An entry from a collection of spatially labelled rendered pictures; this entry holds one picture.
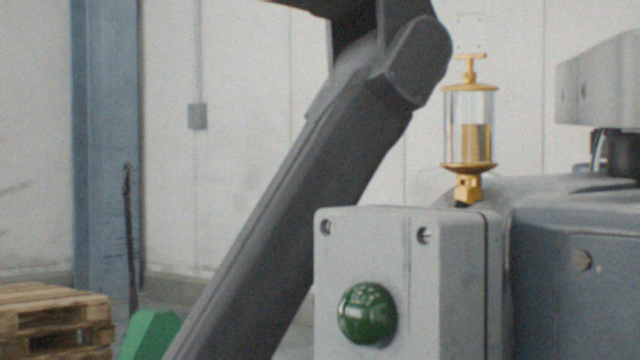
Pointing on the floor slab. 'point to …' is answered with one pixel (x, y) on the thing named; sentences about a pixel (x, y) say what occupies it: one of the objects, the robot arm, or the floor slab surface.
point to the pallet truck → (140, 328)
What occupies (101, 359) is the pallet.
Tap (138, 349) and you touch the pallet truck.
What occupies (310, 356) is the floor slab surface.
